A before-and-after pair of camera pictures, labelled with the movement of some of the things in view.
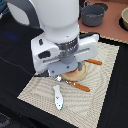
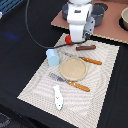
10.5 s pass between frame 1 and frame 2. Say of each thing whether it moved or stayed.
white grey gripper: moved
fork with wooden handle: stayed
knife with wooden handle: stayed
